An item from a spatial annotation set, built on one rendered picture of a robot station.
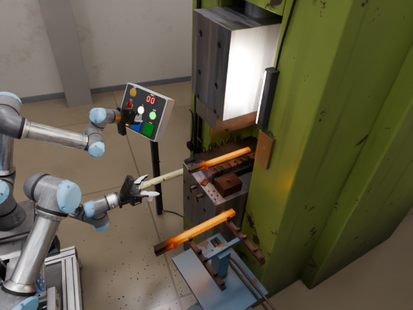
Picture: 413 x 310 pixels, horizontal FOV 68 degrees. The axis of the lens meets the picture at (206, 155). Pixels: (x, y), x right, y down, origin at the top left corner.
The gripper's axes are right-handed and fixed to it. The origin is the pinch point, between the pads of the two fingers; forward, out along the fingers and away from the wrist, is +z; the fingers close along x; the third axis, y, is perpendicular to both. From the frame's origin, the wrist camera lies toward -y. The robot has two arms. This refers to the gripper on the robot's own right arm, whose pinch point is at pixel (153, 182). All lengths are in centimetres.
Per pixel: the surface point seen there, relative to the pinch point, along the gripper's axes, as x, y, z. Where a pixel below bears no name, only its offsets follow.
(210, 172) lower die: 5.6, 1.2, 30.6
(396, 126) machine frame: 57, -44, 89
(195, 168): 1.0, -1.3, 23.5
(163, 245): 36.4, -0.4, -11.2
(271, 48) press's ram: 12, -66, 52
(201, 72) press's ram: -8, -52, 31
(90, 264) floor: -37, 100, -42
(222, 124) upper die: 7.4, -30.6, 34.0
